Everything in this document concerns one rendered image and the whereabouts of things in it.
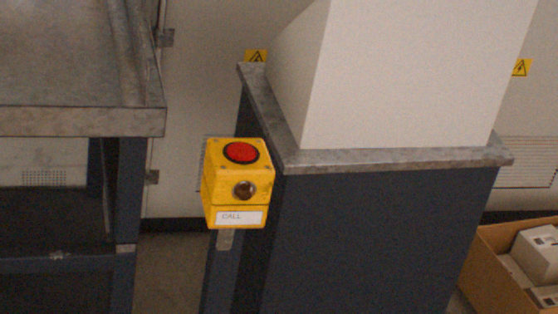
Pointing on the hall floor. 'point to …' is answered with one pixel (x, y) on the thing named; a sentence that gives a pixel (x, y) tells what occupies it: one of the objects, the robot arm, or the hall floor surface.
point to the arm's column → (358, 238)
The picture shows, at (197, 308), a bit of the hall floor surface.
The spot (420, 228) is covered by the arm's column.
